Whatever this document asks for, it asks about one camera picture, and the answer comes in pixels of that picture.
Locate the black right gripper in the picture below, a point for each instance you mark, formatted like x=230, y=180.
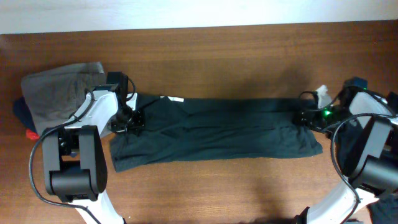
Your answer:
x=310, y=117

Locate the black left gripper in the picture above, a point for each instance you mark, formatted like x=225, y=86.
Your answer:
x=139, y=121

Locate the dark green t-shirt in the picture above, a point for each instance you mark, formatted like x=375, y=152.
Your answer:
x=195, y=129

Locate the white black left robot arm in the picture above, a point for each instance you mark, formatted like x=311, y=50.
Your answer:
x=75, y=167

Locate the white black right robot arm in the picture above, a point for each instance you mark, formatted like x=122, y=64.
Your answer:
x=344, y=200

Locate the grey folded trousers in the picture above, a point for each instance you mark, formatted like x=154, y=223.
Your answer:
x=53, y=95

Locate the orange folded garment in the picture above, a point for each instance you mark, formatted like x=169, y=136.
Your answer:
x=31, y=135

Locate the navy folded garment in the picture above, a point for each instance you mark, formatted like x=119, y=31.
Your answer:
x=21, y=110

